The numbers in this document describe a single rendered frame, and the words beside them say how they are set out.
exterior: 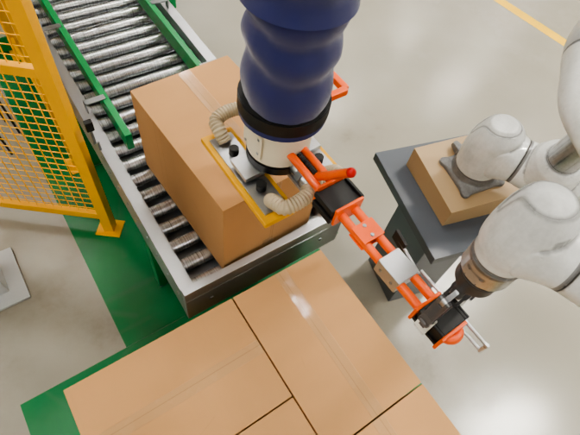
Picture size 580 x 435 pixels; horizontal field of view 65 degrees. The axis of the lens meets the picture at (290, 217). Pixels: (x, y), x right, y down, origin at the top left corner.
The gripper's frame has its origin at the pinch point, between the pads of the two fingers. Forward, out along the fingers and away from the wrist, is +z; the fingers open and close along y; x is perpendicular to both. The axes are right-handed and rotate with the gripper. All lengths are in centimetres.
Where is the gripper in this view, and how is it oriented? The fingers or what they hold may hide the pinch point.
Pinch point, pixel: (438, 313)
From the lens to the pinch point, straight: 102.6
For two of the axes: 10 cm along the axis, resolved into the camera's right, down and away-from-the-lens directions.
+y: -8.3, 4.1, -3.8
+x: 5.5, 7.3, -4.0
